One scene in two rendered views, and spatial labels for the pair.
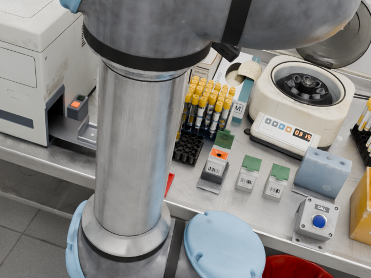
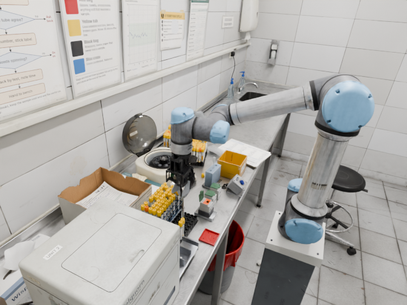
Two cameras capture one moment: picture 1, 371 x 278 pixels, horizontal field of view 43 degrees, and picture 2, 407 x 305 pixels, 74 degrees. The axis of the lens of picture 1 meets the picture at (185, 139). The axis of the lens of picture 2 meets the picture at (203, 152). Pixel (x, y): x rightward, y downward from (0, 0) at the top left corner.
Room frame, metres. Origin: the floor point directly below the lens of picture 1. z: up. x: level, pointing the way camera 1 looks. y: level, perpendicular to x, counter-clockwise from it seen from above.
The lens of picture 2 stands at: (0.56, 0.82, 1.71)
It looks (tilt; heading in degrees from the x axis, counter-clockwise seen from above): 29 degrees down; 284
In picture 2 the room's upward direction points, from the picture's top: 4 degrees clockwise
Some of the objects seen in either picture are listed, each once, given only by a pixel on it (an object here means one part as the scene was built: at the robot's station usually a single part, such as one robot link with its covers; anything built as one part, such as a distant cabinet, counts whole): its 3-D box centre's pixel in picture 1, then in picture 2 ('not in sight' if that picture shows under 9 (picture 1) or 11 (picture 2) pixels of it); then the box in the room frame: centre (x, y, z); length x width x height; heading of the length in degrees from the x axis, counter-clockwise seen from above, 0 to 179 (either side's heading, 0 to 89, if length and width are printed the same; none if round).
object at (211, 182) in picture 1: (214, 172); (206, 211); (0.75, -0.08, 0.89); 0.09 x 0.05 x 0.04; 169
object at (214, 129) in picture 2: not in sight; (212, 129); (0.73, 0.03, 1.35); 0.11 x 0.11 x 0.08; 89
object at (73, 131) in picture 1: (83, 131); (177, 261); (0.77, 0.23, 0.92); 0.21 x 0.07 x 0.05; 82
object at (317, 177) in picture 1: (321, 174); (212, 175); (0.78, -0.32, 0.92); 0.10 x 0.07 x 0.10; 77
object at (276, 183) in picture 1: (276, 182); (215, 191); (0.75, -0.22, 0.91); 0.05 x 0.04 x 0.07; 172
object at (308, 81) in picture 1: (304, 91); (163, 163); (1.04, -0.28, 0.97); 0.15 x 0.15 x 0.07
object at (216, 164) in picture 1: (216, 163); (206, 207); (0.75, -0.08, 0.92); 0.05 x 0.04 x 0.06; 169
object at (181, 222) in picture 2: (168, 127); (180, 219); (0.83, 0.05, 0.93); 0.17 x 0.09 x 0.11; 82
